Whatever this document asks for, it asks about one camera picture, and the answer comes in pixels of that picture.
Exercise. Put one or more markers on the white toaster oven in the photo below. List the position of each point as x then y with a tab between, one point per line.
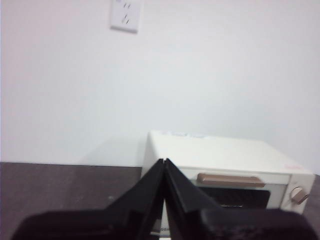
225	152

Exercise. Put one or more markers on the beige oven knob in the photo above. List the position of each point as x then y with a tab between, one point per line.
298	195

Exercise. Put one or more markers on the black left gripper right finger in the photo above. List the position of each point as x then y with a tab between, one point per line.
225	225

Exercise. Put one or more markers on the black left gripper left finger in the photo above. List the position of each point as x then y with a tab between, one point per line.
100	225

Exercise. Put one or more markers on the white wall socket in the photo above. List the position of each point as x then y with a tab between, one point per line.
125	15

